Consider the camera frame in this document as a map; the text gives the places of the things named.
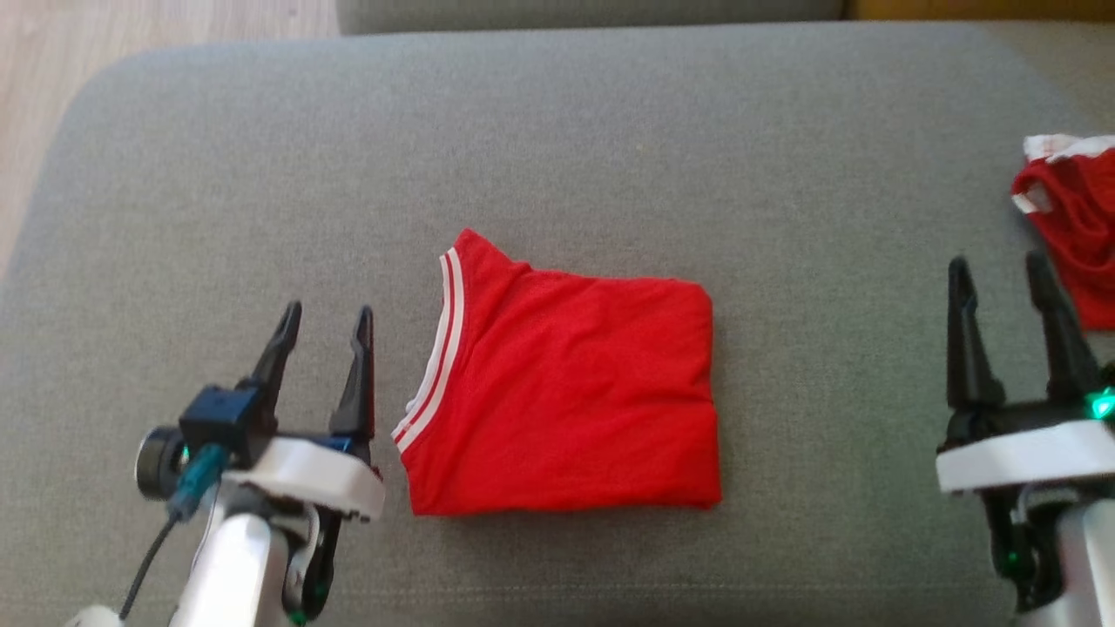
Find white green right gripper body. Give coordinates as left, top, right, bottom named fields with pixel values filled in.
left=936, top=388, right=1115, bottom=612

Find white green left gripper body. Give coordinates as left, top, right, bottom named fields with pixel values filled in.
left=225, top=434, right=386, bottom=623

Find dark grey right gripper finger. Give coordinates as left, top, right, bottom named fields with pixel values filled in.
left=1024, top=251, right=1104, bottom=407
left=947, top=256, right=1008, bottom=415

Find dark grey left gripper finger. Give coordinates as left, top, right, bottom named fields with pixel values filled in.
left=233, top=301, right=303, bottom=415
left=328, top=306, right=376, bottom=437

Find red shorts with white trim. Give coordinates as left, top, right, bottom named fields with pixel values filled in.
left=1010, top=133, right=1115, bottom=332

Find red shirt with striped collar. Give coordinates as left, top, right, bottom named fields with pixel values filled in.
left=392, top=228, right=724, bottom=517

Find large grey sofa chaise cushion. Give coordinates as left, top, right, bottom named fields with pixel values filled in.
left=0, top=22, right=1115, bottom=627

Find thin black teal-plug cable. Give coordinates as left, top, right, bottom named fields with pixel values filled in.
left=118, top=444, right=224, bottom=621

